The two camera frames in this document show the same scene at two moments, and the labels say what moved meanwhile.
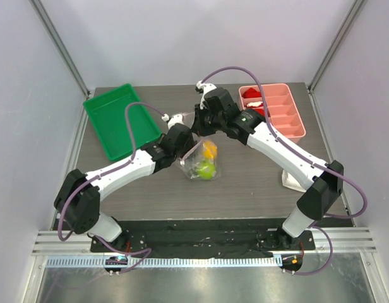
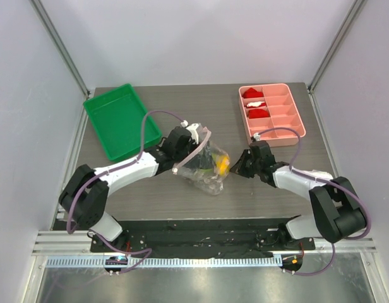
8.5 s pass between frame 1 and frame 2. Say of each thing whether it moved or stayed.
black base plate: stayed
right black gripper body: moved
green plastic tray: stayed
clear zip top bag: moved
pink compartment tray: stayed
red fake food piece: stayed
